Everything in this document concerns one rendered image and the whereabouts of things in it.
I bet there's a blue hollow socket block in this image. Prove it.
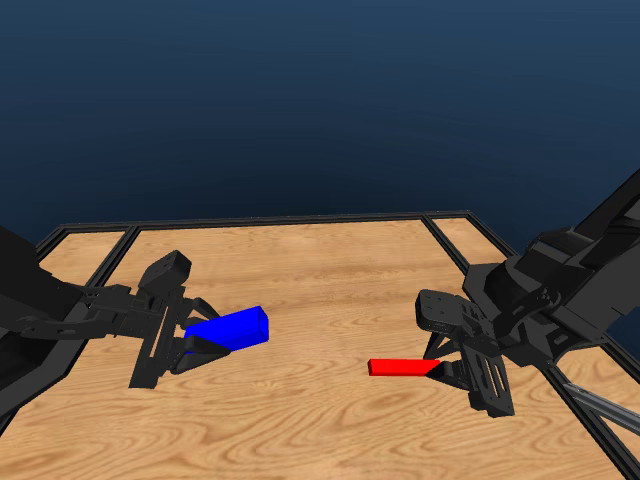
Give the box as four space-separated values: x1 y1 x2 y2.
182 305 271 357

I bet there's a thin red peg bar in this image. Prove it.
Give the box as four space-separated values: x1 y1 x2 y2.
367 357 443 378

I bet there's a grey metal strut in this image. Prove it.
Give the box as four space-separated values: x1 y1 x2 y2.
563 382 640 432

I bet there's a black table frame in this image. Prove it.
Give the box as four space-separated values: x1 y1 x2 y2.
0 209 640 480

